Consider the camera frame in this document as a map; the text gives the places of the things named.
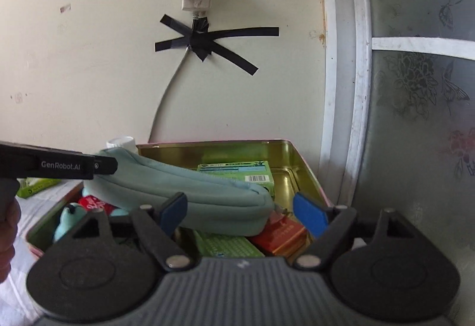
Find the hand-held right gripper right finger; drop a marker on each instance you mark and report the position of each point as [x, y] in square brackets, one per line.
[308, 215]

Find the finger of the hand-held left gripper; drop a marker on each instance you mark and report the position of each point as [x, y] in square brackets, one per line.
[105, 165]

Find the person's left hand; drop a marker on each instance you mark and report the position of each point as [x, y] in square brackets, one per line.
[9, 237]

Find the white window frame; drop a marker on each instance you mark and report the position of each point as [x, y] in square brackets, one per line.
[360, 51]

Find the green barcode box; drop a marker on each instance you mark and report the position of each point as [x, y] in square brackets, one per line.
[237, 174]

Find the frosted window glass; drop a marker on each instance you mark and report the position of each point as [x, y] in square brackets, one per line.
[415, 107]

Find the teal fabric pouch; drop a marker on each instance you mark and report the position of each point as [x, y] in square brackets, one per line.
[207, 199]

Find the teal plush toy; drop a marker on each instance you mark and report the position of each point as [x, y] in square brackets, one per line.
[66, 224]

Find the green foil packet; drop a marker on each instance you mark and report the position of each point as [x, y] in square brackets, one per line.
[37, 188]

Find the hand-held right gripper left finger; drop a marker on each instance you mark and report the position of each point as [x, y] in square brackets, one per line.
[174, 214]

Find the black tape cross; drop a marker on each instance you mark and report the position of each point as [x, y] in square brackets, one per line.
[200, 40]

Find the pink floral tin box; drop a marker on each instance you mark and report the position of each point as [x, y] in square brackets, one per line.
[222, 153]

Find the red printed packet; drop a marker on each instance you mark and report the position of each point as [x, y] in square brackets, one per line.
[94, 204]

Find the white plastic bottle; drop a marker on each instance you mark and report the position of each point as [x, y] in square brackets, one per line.
[120, 142]

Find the green cardboard box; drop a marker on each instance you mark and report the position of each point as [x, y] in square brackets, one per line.
[226, 246]

